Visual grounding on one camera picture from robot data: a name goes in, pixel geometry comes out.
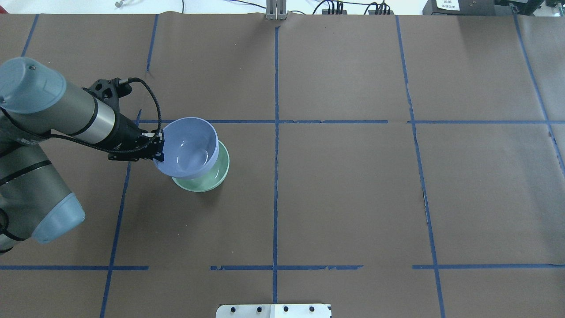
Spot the black power strip left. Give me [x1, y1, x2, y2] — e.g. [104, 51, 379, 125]
[315, 0, 347, 15]

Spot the brown paper table mat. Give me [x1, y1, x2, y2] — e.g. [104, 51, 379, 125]
[1, 12, 564, 318]

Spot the black box with label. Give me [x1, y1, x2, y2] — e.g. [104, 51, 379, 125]
[422, 0, 496, 16]

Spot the aluminium profile post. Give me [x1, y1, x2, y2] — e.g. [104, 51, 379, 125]
[266, 0, 288, 20]

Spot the green ceramic bowl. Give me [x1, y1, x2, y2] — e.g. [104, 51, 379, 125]
[172, 141, 230, 193]

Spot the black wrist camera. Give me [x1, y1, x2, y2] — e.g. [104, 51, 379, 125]
[83, 78, 132, 112]

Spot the black power strip right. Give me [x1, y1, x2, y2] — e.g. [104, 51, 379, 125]
[364, 0, 394, 15]

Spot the white metal base plate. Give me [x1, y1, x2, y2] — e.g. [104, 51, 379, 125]
[215, 303, 332, 318]

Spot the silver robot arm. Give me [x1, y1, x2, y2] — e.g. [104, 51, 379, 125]
[0, 57, 164, 255]

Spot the blue ceramic bowl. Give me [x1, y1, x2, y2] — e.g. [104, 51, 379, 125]
[153, 117, 219, 179]

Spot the black power strip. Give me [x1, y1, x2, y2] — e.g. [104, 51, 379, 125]
[364, 0, 394, 15]
[315, 0, 347, 15]

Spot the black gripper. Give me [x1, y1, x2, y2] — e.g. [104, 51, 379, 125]
[105, 114, 164, 162]

